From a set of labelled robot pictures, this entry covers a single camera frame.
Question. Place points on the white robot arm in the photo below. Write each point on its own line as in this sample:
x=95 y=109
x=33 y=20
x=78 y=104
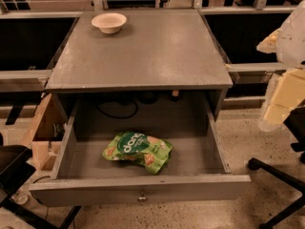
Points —
x=290 y=45

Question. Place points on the white paper bowl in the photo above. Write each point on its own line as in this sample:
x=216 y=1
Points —
x=109 y=23

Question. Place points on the green rice chip bag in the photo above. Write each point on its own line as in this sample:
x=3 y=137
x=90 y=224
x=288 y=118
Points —
x=145 y=150

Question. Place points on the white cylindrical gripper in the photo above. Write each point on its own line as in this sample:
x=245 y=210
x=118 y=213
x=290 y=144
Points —
x=293 y=42

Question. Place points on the grey open top drawer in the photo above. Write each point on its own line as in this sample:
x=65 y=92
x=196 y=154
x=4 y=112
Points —
x=197 y=169

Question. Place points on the black chair left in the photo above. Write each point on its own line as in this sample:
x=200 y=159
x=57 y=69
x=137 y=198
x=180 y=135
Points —
x=14 y=172

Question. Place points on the grey cabinet counter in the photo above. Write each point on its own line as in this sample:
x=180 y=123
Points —
x=155 y=50

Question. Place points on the metal drawer knob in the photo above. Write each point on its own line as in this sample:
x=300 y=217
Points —
x=142 y=197

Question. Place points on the wooden block stack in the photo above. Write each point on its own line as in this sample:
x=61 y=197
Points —
x=43 y=135

